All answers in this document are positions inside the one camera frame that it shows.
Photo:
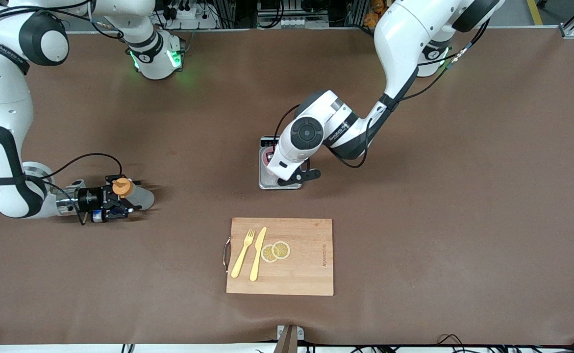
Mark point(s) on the yellow plastic knife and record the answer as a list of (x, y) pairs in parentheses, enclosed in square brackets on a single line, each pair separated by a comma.
[(256, 260)]

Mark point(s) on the translucent sauce bottle orange cap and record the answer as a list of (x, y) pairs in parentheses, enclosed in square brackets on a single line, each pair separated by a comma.
[(144, 198)]

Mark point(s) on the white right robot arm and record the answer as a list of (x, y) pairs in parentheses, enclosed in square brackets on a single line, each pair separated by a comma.
[(2, 88)]

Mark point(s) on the white power strip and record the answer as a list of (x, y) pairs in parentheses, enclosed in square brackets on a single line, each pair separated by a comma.
[(191, 13)]

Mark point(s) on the wooden cutting board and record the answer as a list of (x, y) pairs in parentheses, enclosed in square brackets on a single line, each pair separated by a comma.
[(306, 274)]

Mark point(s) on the orange snack bags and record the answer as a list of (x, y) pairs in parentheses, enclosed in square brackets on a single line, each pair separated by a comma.
[(377, 12)]

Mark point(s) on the pink cup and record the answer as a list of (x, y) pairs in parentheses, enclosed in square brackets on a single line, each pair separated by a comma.
[(267, 158)]

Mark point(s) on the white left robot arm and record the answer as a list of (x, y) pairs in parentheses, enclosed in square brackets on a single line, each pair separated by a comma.
[(404, 34)]

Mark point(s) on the yellow plastic fork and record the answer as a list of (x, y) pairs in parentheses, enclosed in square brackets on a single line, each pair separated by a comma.
[(242, 257)]

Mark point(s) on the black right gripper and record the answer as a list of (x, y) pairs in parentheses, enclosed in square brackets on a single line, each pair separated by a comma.
[(88, 198)]

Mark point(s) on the silver digital kitchen scale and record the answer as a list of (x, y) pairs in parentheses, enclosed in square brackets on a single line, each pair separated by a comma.
[(267, 185)]

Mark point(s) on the lemon slice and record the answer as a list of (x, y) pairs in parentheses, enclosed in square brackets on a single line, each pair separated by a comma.
[(267, 254), (282, 250)]

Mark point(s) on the front camera mounting bracket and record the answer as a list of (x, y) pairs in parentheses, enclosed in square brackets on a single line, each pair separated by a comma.
[(286, 343)]

